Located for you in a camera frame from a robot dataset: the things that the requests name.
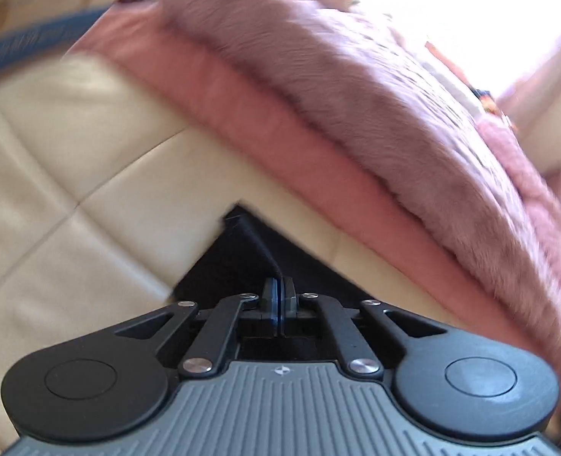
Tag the cardboard box with blue tape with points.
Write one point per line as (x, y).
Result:
(33, 40)

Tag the black pants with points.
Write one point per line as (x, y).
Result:
(242, 266)

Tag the mauve furry blanket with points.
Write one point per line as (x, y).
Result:
(356, 104)

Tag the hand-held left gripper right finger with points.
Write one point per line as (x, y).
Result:
(284, 305)

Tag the pink fleece blanket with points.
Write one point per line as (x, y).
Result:
(242, 118)

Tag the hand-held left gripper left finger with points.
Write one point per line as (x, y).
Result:
(271, 305)

